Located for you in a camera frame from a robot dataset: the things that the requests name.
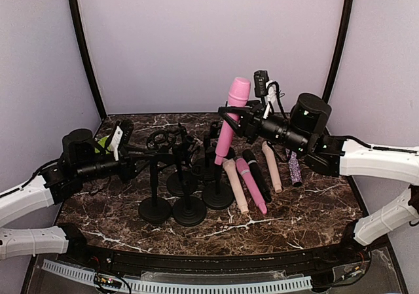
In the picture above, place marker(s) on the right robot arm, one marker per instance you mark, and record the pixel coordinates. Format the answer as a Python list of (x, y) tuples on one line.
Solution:
[(304, 134)]

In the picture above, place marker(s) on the black front rail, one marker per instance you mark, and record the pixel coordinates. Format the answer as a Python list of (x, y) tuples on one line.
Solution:
[(212, 250)]

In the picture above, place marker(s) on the beige microphone round head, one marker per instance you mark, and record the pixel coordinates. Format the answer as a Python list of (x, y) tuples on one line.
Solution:
[(272, 167)]

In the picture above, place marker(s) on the black tripod mic stand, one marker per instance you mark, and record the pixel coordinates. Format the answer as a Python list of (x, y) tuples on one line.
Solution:
[(166, 139)]

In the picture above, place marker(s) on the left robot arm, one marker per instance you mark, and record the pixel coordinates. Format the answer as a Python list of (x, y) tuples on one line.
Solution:
[(83, 160)]

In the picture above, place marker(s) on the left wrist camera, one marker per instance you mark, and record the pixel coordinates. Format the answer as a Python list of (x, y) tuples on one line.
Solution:
[(120, 136)]

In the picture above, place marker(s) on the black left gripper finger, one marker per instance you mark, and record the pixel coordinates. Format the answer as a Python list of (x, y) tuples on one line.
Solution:
[(146, 154), (140, 166)]

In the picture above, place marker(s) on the green round plate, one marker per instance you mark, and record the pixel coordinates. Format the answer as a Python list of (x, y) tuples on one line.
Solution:
[(99, 145)]

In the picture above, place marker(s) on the tall beige microphone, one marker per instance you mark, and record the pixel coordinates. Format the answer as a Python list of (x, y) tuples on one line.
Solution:
[(229, 165)]

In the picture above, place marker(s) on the black clip mic stand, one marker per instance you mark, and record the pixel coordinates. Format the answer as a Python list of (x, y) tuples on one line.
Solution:
[(217, 195)]

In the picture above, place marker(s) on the black stand with textured grip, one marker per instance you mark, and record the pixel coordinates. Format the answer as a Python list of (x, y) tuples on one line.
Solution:
[(189, 210)]

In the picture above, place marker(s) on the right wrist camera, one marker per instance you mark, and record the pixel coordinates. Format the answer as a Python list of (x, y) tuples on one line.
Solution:
[(268, 91)]

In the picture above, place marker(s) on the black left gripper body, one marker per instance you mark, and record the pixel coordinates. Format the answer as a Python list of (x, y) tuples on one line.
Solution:
[(125, 167)]

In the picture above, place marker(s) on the black toy microphone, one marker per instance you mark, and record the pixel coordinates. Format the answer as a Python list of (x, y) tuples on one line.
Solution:
[(257, 174)]

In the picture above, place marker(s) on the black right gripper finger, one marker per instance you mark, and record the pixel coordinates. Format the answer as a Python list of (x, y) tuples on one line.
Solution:
[(238, 109), (233, 120)]

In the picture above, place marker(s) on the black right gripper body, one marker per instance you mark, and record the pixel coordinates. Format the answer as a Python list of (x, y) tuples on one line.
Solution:
[(252, 129)]

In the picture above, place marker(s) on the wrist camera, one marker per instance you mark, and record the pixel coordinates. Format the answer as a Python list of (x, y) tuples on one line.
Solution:
[(120, 136), (268, 91)]

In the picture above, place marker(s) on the purple rhinestone microphone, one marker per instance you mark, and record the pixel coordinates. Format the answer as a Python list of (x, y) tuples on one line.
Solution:
[(294, 169)]

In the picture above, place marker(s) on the round-base stand of tall beige mic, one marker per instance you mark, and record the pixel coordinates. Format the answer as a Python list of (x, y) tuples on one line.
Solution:
[(180, 180)]

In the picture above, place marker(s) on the white slotted cable duct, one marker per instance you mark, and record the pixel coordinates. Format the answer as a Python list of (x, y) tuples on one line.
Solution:
[(155, 282)]

